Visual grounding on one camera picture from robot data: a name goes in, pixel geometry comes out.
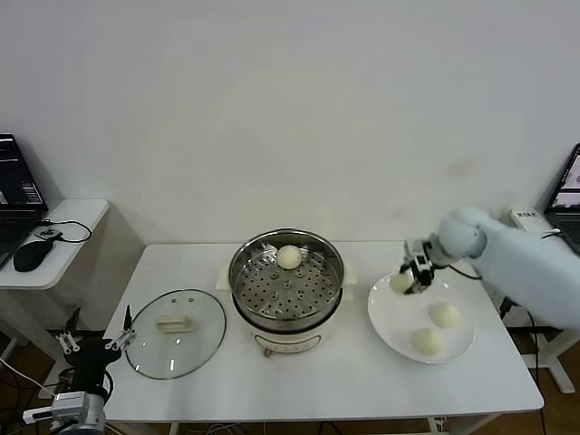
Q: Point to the small white printed label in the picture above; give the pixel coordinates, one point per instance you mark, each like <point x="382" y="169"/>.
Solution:
<point x="525" y="215"/>

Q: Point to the round glass pot lid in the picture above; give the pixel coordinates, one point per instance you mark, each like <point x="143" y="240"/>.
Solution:
<point x="172" y="324"/>

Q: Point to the white steamed baozi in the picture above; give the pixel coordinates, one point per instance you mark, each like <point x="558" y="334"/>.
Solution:
<point x="444" y="315"/>
<point x="401" y="283"/>
<point x="288" y="257"/>
<point x="427" y="342"/>

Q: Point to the black laptop with dark screen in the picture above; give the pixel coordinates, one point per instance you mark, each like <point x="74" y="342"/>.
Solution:
<point x="18" y="181"/>

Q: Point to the grey laptop with bright screen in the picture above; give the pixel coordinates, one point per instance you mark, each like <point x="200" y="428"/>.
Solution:
<point x="566" y="199"/>

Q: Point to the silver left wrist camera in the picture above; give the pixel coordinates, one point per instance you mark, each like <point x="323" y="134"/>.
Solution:
<point x="68" y="403"/>

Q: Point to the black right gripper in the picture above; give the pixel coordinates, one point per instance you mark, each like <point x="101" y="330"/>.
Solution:
<point x="433" y="256"/>

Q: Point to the perforated steel steamer basket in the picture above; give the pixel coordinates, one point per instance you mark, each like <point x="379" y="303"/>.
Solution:
<point x="290" y="296"/>

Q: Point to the black computer mouse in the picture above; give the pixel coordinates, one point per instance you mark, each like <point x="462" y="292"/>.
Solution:
<point x="31" y="256"/>

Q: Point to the round white plate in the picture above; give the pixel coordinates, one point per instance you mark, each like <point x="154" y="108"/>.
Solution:
<point x="394" y="326"/>

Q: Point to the white side desk with mouse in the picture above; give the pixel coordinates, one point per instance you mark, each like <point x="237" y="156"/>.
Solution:
<point x="77" y="217"/>

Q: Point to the white side desk with label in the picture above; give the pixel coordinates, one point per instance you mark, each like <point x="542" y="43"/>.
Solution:
<point x="525" y="225"/>

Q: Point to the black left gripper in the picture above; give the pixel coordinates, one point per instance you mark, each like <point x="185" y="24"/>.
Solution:
<point x="93" y="358"/>

